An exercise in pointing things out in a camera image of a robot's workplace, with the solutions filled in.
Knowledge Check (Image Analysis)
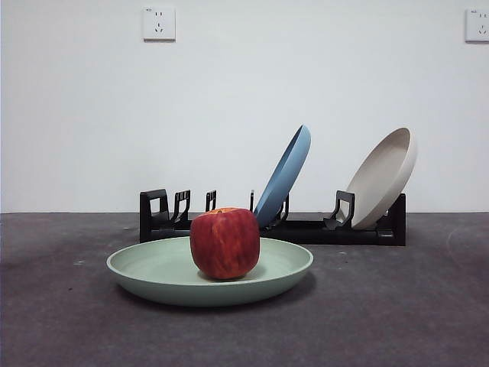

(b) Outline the blue plate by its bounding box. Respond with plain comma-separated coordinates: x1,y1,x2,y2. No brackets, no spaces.
252,124,312,229

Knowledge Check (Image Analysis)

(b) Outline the black plate rack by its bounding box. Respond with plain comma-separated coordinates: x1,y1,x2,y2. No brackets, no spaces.
138,188,406,246

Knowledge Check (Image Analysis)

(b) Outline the off-white plate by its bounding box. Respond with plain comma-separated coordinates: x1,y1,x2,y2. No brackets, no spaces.
345,127,418,230

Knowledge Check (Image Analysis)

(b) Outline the red apple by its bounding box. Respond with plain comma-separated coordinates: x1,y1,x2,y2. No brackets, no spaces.
189,206,261,281

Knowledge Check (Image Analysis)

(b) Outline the white wall socket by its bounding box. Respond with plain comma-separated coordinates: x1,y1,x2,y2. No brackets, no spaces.
143,6,177,42
465,8,489,44

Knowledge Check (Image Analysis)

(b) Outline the green plate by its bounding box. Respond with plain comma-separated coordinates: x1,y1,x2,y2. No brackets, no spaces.
105,235,315,308

